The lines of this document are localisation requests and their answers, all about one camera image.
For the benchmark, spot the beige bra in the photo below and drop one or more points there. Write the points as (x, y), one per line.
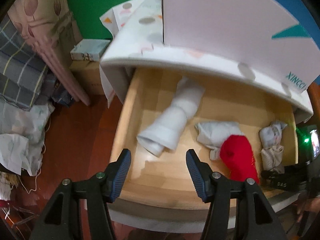
(271, 157)

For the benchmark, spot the light grey sock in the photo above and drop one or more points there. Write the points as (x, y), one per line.
(215, 132)

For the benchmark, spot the dark blue packet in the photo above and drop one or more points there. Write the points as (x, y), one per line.
(61, 97)

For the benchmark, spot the pale cloth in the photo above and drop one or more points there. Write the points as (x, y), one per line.
(172, 122)

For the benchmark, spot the cardboard box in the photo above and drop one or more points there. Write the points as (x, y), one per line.
(87, 77)

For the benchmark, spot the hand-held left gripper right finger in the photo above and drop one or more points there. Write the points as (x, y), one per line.
(196, 172)

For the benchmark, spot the pale printed small box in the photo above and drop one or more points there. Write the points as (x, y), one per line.
(87, 50)

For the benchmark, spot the pink patterned mattress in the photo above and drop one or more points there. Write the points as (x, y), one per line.
(37, 30)

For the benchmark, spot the red sock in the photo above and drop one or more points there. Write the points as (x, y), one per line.
(237, 155)

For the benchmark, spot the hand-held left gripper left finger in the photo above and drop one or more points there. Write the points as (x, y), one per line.
(122, 172)

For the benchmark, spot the nightstand with patterned cover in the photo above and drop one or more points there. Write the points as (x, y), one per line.
(130, 52)

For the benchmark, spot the white shoe box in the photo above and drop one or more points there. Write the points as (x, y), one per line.
(212, 17)

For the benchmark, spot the person's right hand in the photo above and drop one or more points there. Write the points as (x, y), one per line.
(311, 205)

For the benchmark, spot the white patterned sheet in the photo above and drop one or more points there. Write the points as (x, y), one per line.
(25, 125)

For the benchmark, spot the grey plaid blanket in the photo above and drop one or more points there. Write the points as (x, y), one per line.
(20, 67)

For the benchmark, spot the wooden drawer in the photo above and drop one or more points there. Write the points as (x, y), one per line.
(160, 170)

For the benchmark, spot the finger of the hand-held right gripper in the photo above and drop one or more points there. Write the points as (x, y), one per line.
(287, 177)

